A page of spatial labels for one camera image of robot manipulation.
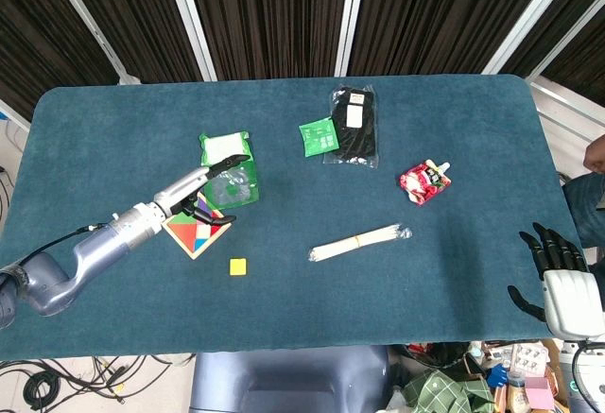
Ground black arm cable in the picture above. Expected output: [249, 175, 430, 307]
[17, 225, 106, 267]

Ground teal tablecloth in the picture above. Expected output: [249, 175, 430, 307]
[0, 74, 590, 362]

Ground red white snack pouch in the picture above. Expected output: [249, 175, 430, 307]
[398, 159, 453, 208]

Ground pink box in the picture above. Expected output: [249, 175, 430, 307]
[524, 377, 555, 409]

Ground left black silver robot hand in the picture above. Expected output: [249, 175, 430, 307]
[151, 152, 251, 225]

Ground wrapped white chopstick bundle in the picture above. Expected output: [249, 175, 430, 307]
[308, 222, 413, 265]

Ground green bag with white cloth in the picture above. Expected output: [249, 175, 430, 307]
[198, 130, 262, 210]

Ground black socks in clear bag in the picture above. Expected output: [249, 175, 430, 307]
[322, 83, 381, 170]

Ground small green packet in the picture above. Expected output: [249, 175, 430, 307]
[298, 118, 340, 159]

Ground grey-blue robot torso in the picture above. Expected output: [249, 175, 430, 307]
[188, 344, 391, 413]

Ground wooden tangram puzzle tray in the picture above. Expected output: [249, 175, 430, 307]
[161, 190, 233, 261]

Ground clear blister pack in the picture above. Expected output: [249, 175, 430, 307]
[511, 342, 549, 376]

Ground person in blue clothes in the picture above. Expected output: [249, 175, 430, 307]
[560, 133, 605, 250]

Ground green triangle puzzle piece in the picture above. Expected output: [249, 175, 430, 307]
[168, 209, 202, 231]

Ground large red triangle piece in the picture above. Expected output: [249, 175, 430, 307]
[165, 227, 196, 256]

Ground green plaid cloth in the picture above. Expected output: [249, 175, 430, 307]
[401, 369, 495, 413]

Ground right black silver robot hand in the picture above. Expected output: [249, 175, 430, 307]
[507, 221, 605, 341]

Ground white frame post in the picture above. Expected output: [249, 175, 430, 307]
[161, 0, 217, 82]
[527, 4, 605, 81]
[334, 0, 369, 77]
[481, 0, 585, 76]
[41, 0, 142, 86]

